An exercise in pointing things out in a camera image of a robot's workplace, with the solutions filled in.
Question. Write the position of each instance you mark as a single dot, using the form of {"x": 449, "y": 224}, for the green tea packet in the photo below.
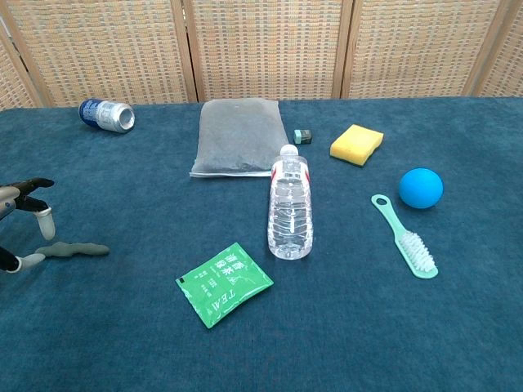
{"x": 222, "y": 286}

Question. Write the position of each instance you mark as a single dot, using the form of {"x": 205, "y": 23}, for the blue aluminium drink can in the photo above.
{"x": 104, "y": 115}

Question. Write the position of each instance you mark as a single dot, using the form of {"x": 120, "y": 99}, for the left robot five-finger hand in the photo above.
{"x": 10, "y": 196}

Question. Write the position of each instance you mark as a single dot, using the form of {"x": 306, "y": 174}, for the grey zip plastic bag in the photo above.
{"x": 239, "y": 134}

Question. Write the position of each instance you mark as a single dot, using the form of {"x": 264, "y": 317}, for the wicker folding screen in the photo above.
{"x": 265, "y": 41}

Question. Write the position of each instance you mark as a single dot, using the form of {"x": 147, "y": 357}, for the blue ball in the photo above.
{"x": 421, "y": 188}

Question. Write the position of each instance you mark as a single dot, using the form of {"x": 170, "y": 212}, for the clear plastic water bottle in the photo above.
{"x": 290, "y": 204}

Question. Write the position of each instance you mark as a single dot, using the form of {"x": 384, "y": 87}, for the yellow sponge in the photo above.
{"x": 355, "y": 143}

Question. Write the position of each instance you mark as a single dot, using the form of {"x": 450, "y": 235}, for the small teal black box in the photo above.
{"x": 304, "y": 136}

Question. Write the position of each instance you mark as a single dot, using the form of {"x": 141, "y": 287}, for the mint green brush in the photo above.
{"x": 408, "y": 241}

